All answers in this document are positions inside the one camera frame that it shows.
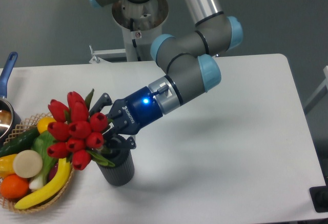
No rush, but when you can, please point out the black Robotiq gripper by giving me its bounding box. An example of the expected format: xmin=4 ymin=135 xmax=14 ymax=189
xmin=89 ymin=87 xmax=163 ymax=150

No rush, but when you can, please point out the red tulip bouquet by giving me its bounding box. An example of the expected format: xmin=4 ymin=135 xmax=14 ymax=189
xmin=47 ymin=90 xmax=115 ymax=171

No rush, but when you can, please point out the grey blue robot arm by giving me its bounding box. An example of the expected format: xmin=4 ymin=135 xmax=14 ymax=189
xmin=89 ymin=0 xmax=243 ymax=150

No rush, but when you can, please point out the dark grey ribbed vase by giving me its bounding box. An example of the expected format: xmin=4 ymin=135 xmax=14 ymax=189
xmin=97 ymin=143 xmax=135 ymax=186

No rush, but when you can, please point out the yellow squash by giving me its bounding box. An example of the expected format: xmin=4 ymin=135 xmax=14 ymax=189
xmin=37 ymin=116 xmax=56 ymax=134

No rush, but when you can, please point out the green bok choy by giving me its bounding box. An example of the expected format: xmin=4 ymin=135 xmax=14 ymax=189
xmin=29 ymin=131 xmax=57 ymax=192

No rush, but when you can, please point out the dark red vegetable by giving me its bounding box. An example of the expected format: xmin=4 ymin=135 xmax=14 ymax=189
xmin=48 ymin=163 xmax=58 ymax=181

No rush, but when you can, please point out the yellow banana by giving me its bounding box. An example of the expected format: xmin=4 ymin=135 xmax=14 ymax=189
xmin=14 ymin=158 xmax=71 ymax=210

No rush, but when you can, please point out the woven wicker basket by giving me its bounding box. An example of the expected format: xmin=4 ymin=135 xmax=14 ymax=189
xmin=1 ymin=112 xmax=74 ymax=214

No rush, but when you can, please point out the green cucumber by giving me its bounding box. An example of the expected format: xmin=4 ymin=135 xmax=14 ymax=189
xmin=1 ymin=127 xmax=39 ymax=157

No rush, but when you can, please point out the beige round disc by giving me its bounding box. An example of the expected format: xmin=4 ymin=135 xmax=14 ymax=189
xmin=13 ymin=150 xmax=43 ymax=178

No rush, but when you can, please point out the yellow bell pepper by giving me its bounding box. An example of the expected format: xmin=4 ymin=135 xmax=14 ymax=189
xmin=0 ymin=154 xmax=17 ymax=178

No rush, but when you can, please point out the orange fruit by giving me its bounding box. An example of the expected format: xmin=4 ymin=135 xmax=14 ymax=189
xmin=1 ymin=174 xmax=29 ymax=199

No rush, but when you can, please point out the black device at edge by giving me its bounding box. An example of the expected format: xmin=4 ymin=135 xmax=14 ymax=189
xmin=309 ymin=186 xmax=327 ymax=213

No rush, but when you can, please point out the blue handled saucepan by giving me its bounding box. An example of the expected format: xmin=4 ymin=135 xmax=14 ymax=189
xmin=1 ymin=52 xmax=21 ymax=147

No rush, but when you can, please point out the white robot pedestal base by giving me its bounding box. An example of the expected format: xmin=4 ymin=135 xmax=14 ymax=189
xmin=88 ymin=0 xmax=170 ymax=64

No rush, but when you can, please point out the white frame at right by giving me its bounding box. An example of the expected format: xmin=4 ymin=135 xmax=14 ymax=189
xmin=303 ymin=66 xmax=327 ymax=115

